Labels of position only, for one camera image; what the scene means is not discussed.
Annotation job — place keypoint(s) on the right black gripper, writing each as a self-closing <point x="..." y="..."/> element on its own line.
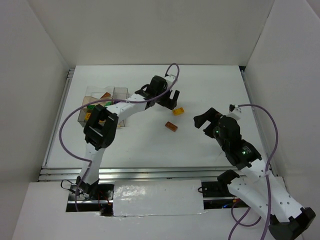
<point x="208" y="122"/>

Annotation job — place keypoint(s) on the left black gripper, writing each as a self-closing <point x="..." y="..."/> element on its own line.
<point x="167" y="100"/>

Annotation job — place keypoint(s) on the brown orange lego brick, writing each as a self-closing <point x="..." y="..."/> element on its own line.
<point x="171" y="126"/>

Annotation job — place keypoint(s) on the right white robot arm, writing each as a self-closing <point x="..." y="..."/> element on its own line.
<point x="285" y="218"/>

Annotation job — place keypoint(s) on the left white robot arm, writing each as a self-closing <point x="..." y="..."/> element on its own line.
<point x="100" y="129"/>

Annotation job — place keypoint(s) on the clear tall narrow container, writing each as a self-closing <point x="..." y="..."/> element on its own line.
<point x="120" y="93"/>

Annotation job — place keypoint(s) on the clear wavy container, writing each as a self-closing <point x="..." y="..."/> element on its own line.
<point x="97" y="92"/>

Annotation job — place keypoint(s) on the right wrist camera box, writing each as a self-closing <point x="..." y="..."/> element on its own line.
<point x="234" y="112"/>

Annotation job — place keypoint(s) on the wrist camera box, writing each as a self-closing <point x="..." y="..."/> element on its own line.
<point x="170" y="79"/>
<point x="234" y="112"/>

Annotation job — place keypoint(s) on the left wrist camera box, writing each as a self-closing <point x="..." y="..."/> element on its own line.
<point x="170" y="79"/>

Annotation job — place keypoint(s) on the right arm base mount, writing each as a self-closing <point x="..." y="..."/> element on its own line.
<point x="216" y="194"/>

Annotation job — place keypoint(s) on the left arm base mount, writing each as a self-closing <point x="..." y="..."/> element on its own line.
<point x="100" y="201"/>

